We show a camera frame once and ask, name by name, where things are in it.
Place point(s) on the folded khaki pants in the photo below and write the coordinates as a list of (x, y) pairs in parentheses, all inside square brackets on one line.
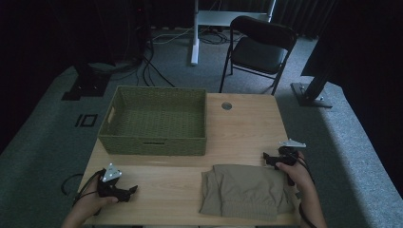
[(247, 191)]

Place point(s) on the green woven basket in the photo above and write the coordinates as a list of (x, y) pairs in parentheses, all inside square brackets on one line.
[(155, 126)]

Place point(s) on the person's left hand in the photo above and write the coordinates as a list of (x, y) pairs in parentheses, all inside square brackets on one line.
[(92, 202)]

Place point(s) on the person's right hand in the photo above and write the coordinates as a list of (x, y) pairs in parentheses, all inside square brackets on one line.
[(297, 175)]

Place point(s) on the black folding chair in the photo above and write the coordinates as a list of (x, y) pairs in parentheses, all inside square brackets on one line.
[(259, 52)]

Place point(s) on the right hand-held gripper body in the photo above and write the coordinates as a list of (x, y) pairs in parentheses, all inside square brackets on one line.
[(289, 152)]

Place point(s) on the black stand with bolted base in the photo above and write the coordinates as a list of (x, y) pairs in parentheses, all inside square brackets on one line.
[(312, 91)]

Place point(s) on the white desk frame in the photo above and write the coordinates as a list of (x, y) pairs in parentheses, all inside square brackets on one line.
[(218, 17)]

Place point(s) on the black stand with flat base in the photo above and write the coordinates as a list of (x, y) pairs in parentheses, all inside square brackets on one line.
[(87, 84)]

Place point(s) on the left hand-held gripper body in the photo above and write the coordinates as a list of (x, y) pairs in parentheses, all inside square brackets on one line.
[(109, 186)]

